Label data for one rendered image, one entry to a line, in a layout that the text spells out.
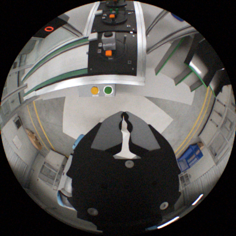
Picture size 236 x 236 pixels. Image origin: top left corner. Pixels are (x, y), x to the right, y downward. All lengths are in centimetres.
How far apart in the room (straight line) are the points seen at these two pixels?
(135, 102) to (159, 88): 21
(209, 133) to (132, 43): 407
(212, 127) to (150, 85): 381
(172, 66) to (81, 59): 48
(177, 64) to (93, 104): 56
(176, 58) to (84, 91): 48
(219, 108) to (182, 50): 385
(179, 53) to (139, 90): 35
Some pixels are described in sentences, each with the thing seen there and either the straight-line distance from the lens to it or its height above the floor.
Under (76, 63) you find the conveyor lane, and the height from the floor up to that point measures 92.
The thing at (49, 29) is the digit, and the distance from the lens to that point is 36.
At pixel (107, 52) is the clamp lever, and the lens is 29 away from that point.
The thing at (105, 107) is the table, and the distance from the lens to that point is 54.
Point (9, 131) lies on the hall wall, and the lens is 836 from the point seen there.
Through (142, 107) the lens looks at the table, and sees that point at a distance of 55.
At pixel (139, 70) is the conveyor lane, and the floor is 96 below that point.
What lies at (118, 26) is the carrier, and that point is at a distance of 49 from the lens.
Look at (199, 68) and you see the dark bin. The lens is 28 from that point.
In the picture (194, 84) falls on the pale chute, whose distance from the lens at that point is 54.
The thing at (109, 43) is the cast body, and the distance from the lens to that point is 31.
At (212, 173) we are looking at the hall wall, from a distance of 920.
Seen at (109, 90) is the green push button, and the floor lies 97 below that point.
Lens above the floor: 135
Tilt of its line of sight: 59 degrees down
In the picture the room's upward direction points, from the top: 177 degrees counter-clockwise
